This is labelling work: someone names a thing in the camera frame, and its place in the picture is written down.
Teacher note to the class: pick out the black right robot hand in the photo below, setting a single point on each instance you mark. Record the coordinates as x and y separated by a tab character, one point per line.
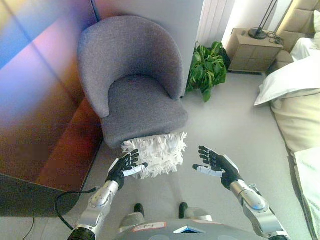
220	163

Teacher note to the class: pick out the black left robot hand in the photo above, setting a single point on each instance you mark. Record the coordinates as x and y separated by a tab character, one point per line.
124	165

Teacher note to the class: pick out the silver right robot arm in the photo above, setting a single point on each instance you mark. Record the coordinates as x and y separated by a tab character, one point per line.
257	207

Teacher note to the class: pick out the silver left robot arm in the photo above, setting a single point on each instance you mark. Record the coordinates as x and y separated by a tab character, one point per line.
100	207

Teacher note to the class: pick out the white bed pillow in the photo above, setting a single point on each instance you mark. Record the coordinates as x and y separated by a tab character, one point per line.
287	80

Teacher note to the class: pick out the white fluffy duster cloth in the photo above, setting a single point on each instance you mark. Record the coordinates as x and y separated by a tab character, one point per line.
160	155

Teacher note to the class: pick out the left robot leg black foot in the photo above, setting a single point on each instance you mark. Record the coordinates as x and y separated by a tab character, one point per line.
135	217

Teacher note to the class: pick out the robot leg black foot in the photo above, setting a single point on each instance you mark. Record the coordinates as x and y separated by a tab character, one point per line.
135	217
192	212

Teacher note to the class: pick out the right robot leg black foot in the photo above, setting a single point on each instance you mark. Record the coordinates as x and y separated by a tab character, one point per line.
192	212

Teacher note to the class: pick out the grey robot torso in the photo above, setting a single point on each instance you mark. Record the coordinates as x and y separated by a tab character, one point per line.
175	228

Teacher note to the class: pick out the grey fabric tub armchair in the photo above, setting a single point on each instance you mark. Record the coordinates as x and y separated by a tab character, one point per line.
140	82

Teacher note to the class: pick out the beige bed with duvet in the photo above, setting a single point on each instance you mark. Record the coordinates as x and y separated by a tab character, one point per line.
300	130

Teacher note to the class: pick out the dark wooden desk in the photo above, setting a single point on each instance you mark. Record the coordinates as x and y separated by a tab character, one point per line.
35	140

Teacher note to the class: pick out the green leafy potted plant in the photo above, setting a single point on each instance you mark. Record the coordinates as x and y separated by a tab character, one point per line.
206	67

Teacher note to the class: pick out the beige wooden nightstand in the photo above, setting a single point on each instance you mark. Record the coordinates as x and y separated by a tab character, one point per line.
255	51

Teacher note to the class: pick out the white window curtain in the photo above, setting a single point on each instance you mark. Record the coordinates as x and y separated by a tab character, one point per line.
212	21

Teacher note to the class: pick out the black floor lamp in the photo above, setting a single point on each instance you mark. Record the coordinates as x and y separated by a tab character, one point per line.
262	23

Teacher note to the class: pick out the beige padded headboard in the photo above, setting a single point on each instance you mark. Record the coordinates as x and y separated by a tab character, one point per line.
296	25

